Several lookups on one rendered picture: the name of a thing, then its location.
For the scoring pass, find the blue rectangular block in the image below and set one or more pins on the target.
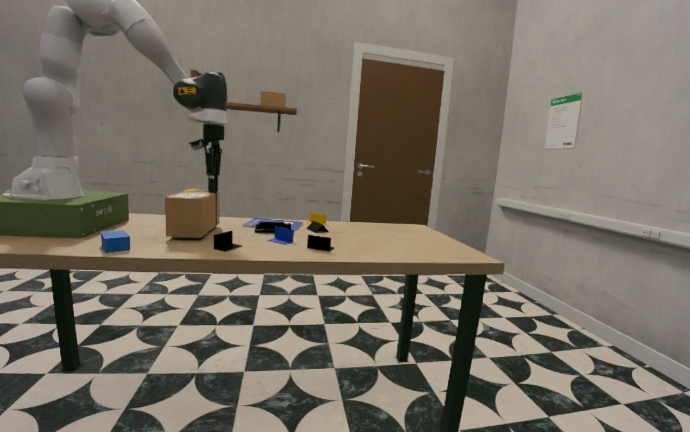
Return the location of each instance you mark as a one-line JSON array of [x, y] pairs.
[[115, 241]]

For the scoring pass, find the brown cardboard box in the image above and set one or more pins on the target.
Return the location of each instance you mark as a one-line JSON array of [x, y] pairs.
[[191, 216]]

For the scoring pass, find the blue notebook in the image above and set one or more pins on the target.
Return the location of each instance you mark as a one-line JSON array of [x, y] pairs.
[[294, 224]]

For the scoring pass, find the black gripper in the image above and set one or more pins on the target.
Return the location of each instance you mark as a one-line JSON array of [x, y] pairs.
[[214, 133]]

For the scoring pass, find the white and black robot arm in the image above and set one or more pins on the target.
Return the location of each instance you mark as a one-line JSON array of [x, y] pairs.
[[51, 103]]

